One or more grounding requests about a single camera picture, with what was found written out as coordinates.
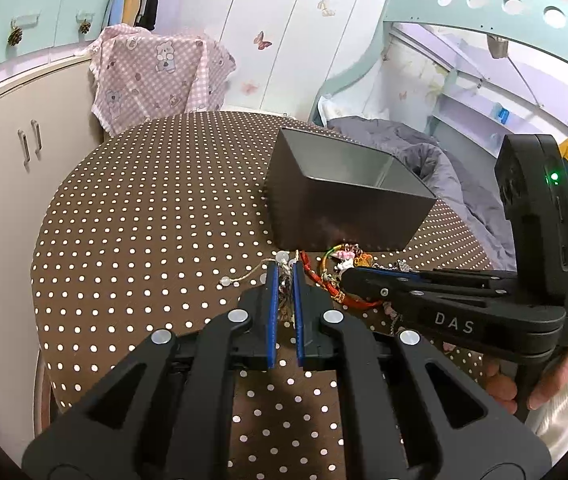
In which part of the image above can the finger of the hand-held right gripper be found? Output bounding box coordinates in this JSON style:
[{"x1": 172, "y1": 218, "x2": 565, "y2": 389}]
[
  {"x1": 341, "y1": 269, "x2": 567, "y2": 348},
  {"x1": 351, "y1": 266, "x2": 520, "y2": 293}
]

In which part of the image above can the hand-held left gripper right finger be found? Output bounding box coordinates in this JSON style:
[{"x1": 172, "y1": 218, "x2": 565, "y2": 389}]
[{"x1": 293, "y1": 260, "x2": 552, "y2": 480}]

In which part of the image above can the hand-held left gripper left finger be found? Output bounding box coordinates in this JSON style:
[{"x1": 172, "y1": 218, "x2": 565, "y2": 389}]
[{"x1": 22, "y1": 260, "x2": 281, "y2": 480}]

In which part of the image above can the pink bead bracelet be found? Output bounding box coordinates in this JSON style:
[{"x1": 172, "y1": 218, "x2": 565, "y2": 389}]
[{"x1": 383, "y1": 304, "x2": 405, "y2": 336}]

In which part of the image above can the beige cord bead bracelet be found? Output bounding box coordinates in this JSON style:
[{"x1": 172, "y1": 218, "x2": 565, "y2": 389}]
[{"x1": 218, "y1": 250, "x2": 302, "y2": 326}]

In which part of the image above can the red cord bracelet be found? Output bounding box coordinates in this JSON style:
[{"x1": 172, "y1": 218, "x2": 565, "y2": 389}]
[{"x1": 299, "y1": 251, "x2": 385, "y2": 311}]

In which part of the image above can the multicolour braided bracelet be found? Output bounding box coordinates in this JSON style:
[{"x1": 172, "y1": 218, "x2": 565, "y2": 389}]
[{"x1": 320, "y1": 244, "x2": 375, "y2": 287}]

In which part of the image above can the grey metal box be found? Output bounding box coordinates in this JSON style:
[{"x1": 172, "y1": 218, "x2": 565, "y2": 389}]
[{"x1": 264, "y1": 127, "x2": 437, "y2": 252}]

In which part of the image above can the person's right hand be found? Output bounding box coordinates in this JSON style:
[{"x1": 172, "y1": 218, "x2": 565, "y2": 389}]
[{"x1": 481, "y1": 347, "x2": 568, "y2": 416}]

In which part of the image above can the grey duvet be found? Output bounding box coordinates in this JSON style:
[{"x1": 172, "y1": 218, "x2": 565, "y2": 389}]
[{"x1": 326, "y1": 116, "x2": 520, "y2": 273}]

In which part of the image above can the pink checked bear cloth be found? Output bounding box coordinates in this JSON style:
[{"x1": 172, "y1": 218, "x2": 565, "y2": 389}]
[{"x1": 88, "y1": 24, "x2": 237, "y2": 137}]

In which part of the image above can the mint green drawer unit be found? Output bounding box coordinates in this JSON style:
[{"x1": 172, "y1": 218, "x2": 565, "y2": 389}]
[{"x1": 0, "y1": 0, "x2": 114, "y2": 78}]

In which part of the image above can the mint green bed frame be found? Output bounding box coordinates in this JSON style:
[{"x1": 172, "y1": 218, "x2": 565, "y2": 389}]
[{"x1": 309, "y1": 0, "x2": 568, "y2": 126}]

